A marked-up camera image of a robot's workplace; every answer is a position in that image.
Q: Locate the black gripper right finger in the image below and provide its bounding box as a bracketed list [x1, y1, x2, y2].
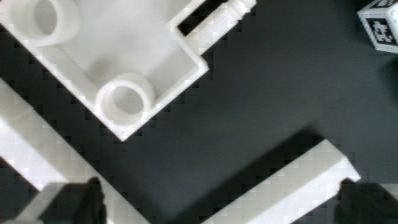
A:
[333, 180, 398, 224]

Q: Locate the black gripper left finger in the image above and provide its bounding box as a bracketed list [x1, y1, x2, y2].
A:
[38, 178, 106, 224]

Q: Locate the white chair leg with tag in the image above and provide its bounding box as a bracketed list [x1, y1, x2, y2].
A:
[356, 0, 398, 54]

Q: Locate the white chair seat part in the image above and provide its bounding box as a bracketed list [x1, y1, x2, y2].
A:
[0, 0, 207, 139]

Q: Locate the white chair leg peg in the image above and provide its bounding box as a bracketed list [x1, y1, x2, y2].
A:
[186, 0, 257, 54]

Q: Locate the white U-shaped obstacle fence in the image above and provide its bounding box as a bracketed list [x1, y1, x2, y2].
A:
[0, 80, 360, 224]

